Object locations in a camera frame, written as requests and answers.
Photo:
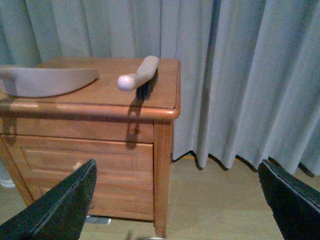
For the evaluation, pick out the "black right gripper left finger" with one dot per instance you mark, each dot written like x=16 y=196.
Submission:
x=60 y=213

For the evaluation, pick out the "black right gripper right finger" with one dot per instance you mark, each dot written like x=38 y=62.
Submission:
x=295 y=205

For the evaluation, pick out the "beige dustpan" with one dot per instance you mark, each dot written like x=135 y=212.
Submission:
x=44 y=82

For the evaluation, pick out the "beige hand brush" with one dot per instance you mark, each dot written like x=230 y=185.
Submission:
x=143 y=80

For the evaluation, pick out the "white fan heater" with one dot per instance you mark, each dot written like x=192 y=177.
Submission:
x=5 y=178

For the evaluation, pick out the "wooden nightstand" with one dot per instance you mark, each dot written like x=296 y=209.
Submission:
x=43 y=140

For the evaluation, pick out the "light grey curtain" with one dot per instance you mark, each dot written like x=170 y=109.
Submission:
x=250 y=69

